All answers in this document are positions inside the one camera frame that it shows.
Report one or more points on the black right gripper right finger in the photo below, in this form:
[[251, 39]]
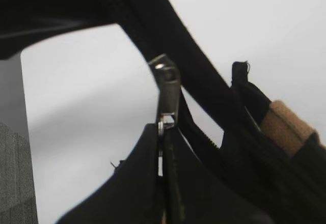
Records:
[[132, 194]]

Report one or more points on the black canvas tote bag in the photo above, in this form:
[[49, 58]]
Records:
[[235, 156]]

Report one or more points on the black curved right gripper left finger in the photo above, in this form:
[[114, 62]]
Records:
[[148, 23]]

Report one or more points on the grey foam block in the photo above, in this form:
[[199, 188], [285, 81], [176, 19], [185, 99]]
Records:
[[18, 202]]

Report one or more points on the silver metal zipper pull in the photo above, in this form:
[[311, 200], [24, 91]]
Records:
[[168, 81]]

